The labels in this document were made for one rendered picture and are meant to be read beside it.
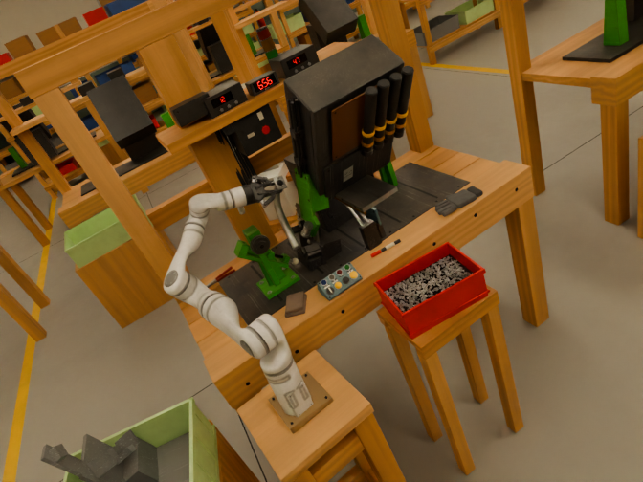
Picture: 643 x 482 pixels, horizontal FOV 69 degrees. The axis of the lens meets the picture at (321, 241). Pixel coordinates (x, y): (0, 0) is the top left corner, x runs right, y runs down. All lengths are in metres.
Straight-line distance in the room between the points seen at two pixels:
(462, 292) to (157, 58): 1.35
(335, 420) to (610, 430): 1.26
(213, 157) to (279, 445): 1.14
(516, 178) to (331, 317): 0.95
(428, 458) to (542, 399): 0.57
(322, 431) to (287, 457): 0.12
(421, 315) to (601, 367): 1.14
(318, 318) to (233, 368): 0.34
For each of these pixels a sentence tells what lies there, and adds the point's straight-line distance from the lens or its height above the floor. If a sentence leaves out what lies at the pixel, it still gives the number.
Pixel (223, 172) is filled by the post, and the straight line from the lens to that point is 2.03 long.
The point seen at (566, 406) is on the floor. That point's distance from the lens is 2.38.
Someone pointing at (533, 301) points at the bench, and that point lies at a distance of 2.53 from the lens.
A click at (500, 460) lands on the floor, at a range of 2.26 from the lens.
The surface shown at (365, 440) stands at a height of 0.73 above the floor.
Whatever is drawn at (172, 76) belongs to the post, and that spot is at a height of 1.72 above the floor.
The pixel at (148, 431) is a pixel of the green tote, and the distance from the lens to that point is 1.68.
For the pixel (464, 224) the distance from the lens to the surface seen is 1.96.
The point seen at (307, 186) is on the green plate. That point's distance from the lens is 1.77.
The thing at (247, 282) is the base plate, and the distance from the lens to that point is 2.02.
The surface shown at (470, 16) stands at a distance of 7.29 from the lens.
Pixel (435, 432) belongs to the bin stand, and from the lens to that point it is 2.29.
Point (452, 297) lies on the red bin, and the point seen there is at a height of 0.87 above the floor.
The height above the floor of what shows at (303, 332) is 0.86.
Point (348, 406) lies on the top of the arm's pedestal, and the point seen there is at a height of 0.85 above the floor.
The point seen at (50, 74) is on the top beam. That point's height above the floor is 1.90.
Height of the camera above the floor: 1.96
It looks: 31 degrees down
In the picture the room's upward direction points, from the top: 24 degrees counter-clockwise
